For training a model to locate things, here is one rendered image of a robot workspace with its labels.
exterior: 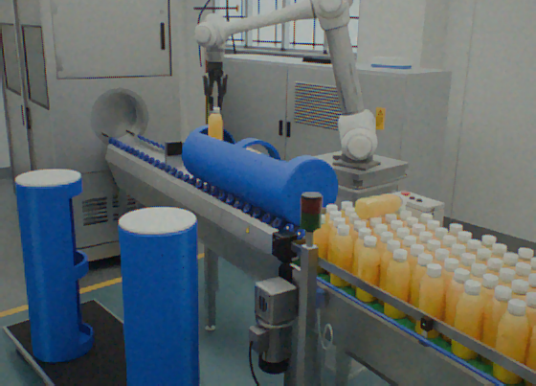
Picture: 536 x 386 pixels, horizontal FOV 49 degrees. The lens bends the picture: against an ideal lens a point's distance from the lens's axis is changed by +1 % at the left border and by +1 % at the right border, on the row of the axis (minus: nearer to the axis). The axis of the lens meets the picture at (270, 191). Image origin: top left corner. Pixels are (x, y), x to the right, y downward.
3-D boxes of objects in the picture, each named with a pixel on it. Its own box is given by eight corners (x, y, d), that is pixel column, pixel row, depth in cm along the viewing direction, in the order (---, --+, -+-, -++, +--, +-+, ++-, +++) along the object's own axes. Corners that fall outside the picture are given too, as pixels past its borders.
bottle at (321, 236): (303, 271, 203) (305, 221, 198) (311, 264, 209) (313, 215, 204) (323, 275, 200) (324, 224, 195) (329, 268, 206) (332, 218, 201)
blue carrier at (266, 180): (232, 172, 309) (228, 120, 300) (339, 218, 240) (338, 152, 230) (184, 184, 294) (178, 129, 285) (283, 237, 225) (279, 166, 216)
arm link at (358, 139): (379, 150, 270) (382, 162, 249) (345, 158, 273) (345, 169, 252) (346, -20, 251) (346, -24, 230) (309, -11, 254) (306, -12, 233)
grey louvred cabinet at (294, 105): (249, 200, 586) (250, 54, 545) (431, 268, 431) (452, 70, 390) (205, 211, 552) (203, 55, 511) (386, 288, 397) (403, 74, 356)
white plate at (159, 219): (201, 208, 226) (201, 211, 226) (130, 206, 227) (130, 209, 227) (189, 233, 199) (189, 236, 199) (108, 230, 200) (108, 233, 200)
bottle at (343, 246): (340, 289, 190) (343, 236, 185) (325, 282, 195) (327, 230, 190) (355, 283, 194) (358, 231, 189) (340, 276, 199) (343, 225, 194)
